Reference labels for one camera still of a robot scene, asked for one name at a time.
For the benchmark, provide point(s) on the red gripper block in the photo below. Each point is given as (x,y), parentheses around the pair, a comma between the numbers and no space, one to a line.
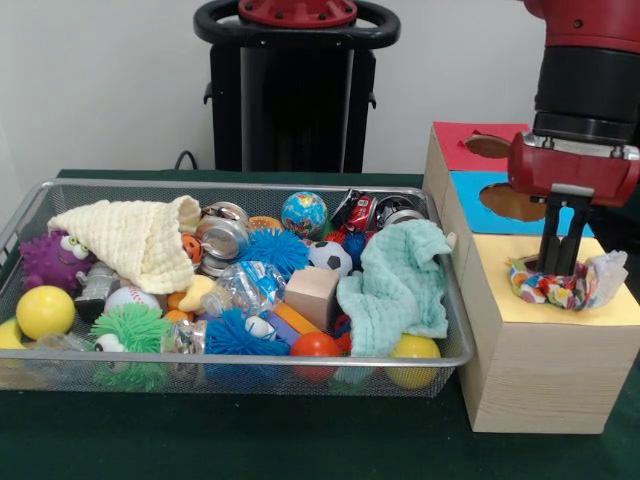
(572,175)

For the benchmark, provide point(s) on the small multicolour knotted cloth toy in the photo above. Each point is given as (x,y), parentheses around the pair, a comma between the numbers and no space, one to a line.
(560,292)

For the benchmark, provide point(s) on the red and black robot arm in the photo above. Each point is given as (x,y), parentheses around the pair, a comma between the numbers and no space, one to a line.
(590,70)

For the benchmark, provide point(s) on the wooden box with three holes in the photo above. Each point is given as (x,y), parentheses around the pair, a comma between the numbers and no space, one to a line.
(545,360)

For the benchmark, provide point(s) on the shallow clear mesh bin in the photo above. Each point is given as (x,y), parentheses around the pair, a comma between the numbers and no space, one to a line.
(300,385)

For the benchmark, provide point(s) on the mint green cloth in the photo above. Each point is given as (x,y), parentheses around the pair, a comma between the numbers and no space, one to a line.
(395,285)

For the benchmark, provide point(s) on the small soccer ball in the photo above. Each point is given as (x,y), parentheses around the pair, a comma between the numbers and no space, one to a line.
(331,258)

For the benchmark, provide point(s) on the plain wooden block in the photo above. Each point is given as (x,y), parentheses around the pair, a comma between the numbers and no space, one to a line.
(313,295)

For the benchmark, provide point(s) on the globe print ball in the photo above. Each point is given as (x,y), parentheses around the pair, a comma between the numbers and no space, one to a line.
(304,214)

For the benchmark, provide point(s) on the orange ball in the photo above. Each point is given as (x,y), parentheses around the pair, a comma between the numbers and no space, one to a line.
(316,346)

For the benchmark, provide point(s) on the blue spiky rubber ball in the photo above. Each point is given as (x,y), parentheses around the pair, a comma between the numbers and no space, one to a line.
(275,250)

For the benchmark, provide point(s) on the dark green table cloth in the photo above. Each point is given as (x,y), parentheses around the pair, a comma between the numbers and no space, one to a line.
(250,440)

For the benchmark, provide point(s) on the cream knitted cloth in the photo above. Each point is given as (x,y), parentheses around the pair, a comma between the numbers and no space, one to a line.
(130,240)

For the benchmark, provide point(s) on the green fuzzy toy with eyes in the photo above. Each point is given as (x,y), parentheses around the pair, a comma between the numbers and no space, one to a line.
(140,330)

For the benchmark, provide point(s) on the purple spiky toy with eyes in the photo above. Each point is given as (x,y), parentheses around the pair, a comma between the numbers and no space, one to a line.
(50,262)

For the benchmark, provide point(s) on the yellow ball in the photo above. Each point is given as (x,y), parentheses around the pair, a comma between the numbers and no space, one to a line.
(45,312)

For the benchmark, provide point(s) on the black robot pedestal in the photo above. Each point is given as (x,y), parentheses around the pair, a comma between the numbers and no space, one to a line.
(295,100)

